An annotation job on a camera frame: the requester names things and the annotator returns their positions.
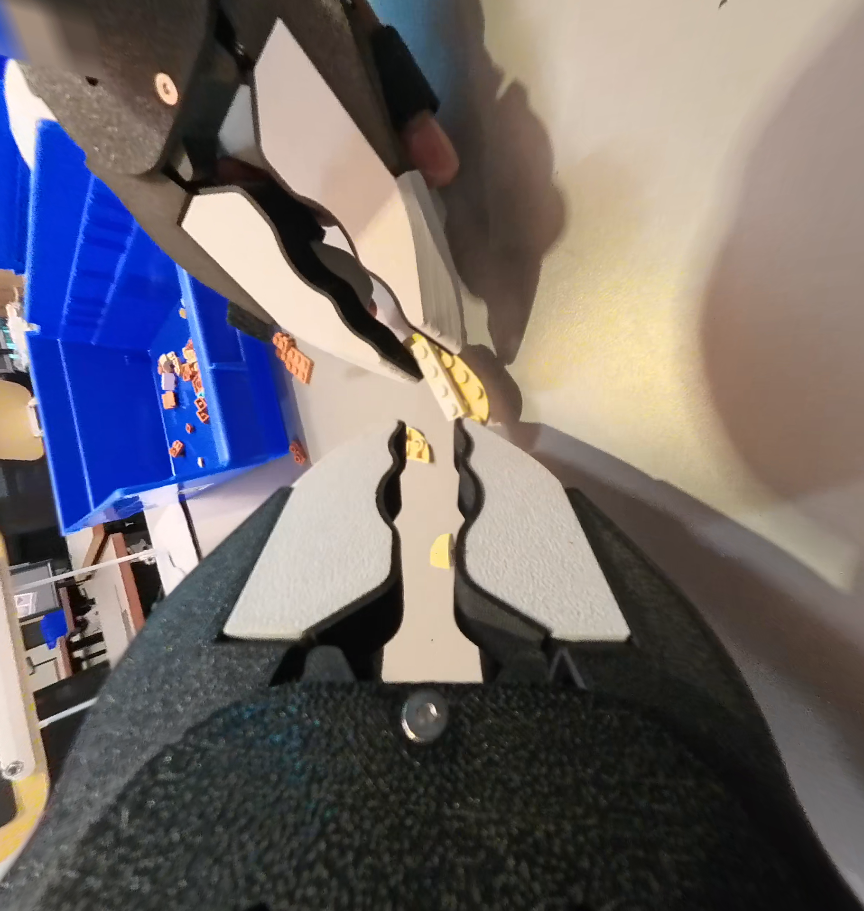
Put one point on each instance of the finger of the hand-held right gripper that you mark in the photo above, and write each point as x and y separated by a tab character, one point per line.
247	242
318	142

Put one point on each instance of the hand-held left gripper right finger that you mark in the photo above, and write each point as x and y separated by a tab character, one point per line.
538	562

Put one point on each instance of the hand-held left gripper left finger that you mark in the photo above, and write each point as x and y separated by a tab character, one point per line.
318	555

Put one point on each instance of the tan half-round brick plate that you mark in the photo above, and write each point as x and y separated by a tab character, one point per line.
476	391

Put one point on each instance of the wood-edged office desk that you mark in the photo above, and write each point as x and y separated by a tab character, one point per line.
118	569

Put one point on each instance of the grey desk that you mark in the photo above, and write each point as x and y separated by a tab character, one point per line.
652	213

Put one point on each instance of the person's right hand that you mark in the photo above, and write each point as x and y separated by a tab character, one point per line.
435	153

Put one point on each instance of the tan quarter-round tile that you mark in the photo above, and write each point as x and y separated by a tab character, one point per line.
442	551

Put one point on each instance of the small orange-brown brick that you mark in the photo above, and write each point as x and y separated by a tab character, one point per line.
298	450

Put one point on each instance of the orange-brown studded plate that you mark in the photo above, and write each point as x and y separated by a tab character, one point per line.
300	366

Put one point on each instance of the pile of small bricks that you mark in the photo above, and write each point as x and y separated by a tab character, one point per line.
190	370

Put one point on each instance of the tan wedge plate with clip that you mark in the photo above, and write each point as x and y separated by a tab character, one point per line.
417	445

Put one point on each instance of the plywood chair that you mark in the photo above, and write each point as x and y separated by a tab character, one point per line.
1	420
5	676

